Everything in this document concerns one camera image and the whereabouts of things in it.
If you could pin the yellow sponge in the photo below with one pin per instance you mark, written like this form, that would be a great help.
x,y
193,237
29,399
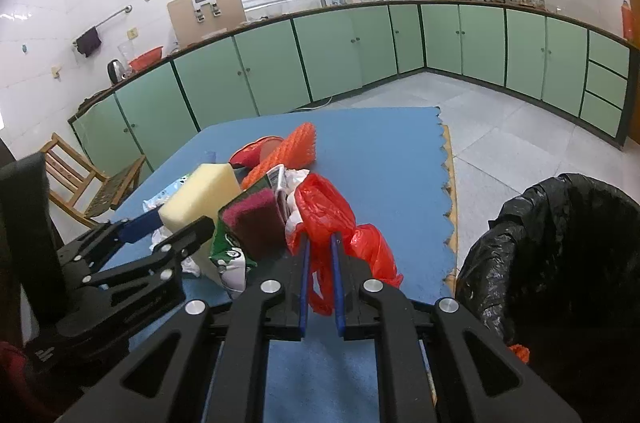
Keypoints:
x,y
200,198

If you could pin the metal kettle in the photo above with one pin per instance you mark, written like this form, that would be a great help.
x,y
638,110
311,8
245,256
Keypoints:
x,y
116,72

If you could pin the red basin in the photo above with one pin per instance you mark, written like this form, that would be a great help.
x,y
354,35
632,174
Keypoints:
x,y
145,59

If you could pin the metal towel rail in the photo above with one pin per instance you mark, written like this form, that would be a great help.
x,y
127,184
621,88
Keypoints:
x,y
112,17

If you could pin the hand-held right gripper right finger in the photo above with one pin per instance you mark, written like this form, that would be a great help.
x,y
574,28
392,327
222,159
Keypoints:
x,y
337,293

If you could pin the red paper cup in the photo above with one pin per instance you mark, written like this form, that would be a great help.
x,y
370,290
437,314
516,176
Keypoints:
x,y
247,153

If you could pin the clear pitcher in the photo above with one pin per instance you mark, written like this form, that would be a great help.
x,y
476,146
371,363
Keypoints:
x,y
125,53

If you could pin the maroon and green scouring pad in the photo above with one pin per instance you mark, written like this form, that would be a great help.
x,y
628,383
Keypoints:
x,y
255,223

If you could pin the black bag lined trash bin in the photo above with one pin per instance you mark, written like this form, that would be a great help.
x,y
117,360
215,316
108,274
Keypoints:
x,y
550,228

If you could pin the row of green base cabinets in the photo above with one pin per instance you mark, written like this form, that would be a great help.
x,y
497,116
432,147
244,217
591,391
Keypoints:
x,y
330,53

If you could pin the red container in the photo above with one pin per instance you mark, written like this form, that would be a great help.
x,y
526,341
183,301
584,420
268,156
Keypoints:
x,y
628,20

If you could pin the blue and white packet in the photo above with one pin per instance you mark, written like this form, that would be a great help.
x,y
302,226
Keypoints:
x,y
167,193

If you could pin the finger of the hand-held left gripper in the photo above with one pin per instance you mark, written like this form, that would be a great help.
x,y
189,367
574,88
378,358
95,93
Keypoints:
x,y
140,225
190,235

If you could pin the yellow foam mat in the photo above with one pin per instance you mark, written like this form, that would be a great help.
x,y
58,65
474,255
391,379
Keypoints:
x,y
451,163

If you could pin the wall socket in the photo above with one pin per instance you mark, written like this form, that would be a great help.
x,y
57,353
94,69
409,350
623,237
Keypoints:
x,y
131,33

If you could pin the white crumpled tissue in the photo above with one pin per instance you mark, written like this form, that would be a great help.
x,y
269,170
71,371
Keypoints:
x,y
297,177

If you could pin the wooden chair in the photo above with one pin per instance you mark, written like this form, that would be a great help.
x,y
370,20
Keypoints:
x,y
65,168

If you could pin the red plastic bag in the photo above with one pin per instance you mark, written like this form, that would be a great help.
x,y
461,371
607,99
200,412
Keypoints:
x,y
325,203

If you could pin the white plastic wrapper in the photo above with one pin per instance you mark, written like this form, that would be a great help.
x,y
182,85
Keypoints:
x,y
292,228

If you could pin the green cow print milk carton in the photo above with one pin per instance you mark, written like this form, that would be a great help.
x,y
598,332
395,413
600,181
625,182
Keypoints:
x,y
227,258

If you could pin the white crumpled paper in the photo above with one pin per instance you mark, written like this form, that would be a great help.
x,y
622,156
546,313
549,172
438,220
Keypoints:
x,y
162,238

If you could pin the dark hanging towel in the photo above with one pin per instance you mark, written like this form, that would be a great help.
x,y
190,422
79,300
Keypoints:
x,y
89,43

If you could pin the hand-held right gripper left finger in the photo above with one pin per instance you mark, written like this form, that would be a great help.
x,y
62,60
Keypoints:
x,y
304,293

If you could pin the small white carton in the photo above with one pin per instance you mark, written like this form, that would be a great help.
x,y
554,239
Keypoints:
x,y
276,178

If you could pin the cardboard box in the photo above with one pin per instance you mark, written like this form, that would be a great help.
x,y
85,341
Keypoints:
x,y
182,23

